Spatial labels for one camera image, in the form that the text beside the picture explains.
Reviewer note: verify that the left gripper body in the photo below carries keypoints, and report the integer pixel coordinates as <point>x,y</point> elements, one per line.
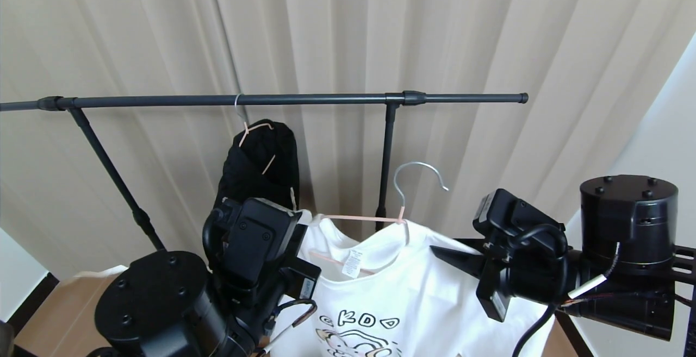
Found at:
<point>302,283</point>

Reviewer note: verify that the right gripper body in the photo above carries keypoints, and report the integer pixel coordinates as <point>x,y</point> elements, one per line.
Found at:
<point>533,281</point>

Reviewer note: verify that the pink clothes hanger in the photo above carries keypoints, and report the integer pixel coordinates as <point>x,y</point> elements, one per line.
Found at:
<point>243,135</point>
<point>359,218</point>

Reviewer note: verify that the white garment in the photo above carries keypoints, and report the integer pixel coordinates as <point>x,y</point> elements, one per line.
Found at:
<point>435,302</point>

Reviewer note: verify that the black shorts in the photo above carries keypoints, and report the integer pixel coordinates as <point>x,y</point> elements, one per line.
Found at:
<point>261,177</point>

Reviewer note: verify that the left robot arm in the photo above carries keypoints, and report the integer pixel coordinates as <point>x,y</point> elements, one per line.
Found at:
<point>157,308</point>

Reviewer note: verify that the black clothes rack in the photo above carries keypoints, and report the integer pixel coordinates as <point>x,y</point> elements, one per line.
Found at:
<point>163,100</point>

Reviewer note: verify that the silver curtain wand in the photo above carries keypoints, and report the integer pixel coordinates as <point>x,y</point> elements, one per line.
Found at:
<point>225,36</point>

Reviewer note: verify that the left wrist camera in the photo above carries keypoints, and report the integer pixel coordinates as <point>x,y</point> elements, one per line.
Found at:
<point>255,243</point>

